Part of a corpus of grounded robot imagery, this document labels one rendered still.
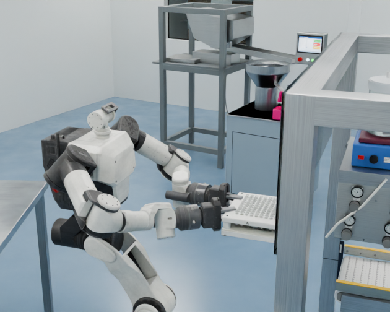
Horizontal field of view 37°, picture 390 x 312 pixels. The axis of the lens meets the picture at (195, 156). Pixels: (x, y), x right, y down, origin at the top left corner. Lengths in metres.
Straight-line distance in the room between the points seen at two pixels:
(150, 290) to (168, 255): 1.71
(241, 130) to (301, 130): 3.54
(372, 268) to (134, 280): 0.91
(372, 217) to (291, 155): 0.77
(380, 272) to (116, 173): 1.01
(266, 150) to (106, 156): 2.61
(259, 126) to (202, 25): 1.40
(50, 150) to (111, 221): 0.52
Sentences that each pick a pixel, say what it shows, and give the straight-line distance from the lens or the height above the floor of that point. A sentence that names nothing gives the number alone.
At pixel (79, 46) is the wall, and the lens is 8.09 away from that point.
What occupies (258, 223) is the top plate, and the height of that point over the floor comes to 1.08.
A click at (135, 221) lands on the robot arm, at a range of 1.93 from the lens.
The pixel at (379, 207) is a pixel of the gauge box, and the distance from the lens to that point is 1.89.
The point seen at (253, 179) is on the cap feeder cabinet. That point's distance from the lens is 4.75.
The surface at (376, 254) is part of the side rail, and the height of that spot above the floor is 0.91.
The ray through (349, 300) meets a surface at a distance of 2.08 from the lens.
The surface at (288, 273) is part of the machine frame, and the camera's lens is 1.27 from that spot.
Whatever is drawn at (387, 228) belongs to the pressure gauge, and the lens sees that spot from 1.90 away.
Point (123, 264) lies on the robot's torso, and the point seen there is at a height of 0.80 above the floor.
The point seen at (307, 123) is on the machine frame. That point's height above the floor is 1.64.
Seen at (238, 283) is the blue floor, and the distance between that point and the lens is 3.80.
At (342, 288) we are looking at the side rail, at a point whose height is 0.90.
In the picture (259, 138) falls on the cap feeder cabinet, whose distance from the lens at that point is 4.62.
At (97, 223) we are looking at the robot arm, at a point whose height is 1.14.
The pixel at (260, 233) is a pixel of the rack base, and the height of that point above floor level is 1.04.
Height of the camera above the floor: 1.94
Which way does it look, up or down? 19 degrees down
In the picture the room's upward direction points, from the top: straight up
